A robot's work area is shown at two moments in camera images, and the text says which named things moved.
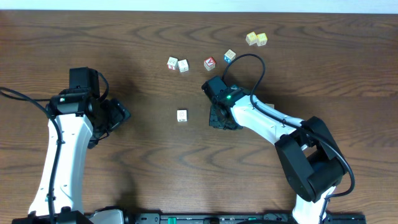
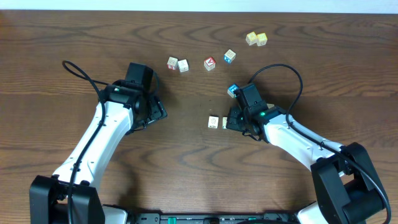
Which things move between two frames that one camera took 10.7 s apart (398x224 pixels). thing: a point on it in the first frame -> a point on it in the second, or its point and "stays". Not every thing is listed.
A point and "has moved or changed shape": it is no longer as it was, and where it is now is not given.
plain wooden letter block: [183, 65] stays
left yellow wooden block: [251, 38] stays
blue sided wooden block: [229, 56] stays
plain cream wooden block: [270, 105] stays
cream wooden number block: [182, 115] has moved or changed shape
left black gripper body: [115, 112] -> [157, 111]
